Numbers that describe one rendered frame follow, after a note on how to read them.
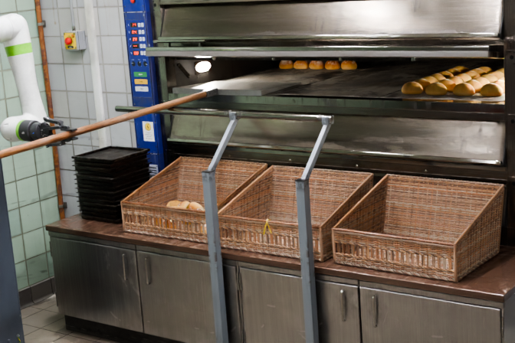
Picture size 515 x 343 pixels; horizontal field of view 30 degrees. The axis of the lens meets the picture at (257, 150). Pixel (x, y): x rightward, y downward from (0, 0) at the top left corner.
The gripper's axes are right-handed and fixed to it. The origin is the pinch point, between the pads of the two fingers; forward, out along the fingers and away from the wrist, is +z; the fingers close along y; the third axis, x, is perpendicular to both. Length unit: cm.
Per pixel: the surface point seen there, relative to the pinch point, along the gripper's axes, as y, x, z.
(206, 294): 81, -45, 28
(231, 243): 57, -50, 41
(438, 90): -3, -114, 112
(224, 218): 45, -50, 39
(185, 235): 57, -52, 13
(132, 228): 58, -52, -20
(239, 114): 1, -62, 41
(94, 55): -19, -98, -81
